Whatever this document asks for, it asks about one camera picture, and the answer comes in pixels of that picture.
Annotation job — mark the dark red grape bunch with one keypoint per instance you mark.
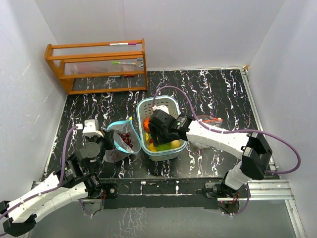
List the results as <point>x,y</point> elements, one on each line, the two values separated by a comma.
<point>126,138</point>

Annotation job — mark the wooden shelf rack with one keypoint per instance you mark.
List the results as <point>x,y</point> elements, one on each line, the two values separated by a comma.
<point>86,68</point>

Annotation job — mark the blue zipper clear bag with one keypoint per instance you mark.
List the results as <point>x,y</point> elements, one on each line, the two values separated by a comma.
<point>121,149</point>

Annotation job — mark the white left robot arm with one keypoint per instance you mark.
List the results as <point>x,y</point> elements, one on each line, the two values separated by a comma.
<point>77,179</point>

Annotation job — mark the orange pumpkin toy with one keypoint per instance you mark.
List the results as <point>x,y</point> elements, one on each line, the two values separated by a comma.
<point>146,125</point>

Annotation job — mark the yellow lemon fruit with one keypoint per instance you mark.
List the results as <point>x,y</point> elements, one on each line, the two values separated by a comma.
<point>175,144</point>

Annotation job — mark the green capped marker pen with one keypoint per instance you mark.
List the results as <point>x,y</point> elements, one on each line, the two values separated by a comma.
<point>125,63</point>

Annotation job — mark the aluminium frame rail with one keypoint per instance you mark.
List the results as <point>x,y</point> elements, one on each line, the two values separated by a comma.
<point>272,189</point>

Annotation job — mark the green bumpy fruit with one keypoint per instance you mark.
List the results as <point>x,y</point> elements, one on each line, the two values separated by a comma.
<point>163,147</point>

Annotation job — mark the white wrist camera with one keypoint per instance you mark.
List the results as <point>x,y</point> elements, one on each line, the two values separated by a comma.
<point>90,128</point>
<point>163,108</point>

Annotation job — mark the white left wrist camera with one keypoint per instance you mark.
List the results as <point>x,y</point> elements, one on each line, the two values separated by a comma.
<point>90,128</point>

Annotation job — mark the red zipper clear bag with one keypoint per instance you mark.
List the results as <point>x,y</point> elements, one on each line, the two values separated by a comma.
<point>217,122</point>

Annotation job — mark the pink white marker pen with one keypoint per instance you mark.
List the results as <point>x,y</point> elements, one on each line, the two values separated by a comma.
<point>122,44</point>

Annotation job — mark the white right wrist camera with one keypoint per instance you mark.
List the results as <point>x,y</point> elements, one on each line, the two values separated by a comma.
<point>163,108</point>

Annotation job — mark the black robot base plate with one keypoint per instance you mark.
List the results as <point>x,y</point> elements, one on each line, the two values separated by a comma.
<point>159,193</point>

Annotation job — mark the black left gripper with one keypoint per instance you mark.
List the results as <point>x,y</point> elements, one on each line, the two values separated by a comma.
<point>108,137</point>

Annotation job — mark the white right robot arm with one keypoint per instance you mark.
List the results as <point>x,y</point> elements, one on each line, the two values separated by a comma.
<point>251,148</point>

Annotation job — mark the light blue plastic basket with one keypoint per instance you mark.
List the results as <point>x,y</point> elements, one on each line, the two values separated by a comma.
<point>144,110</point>

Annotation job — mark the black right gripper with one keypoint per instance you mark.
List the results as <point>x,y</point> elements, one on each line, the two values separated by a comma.
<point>155,133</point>

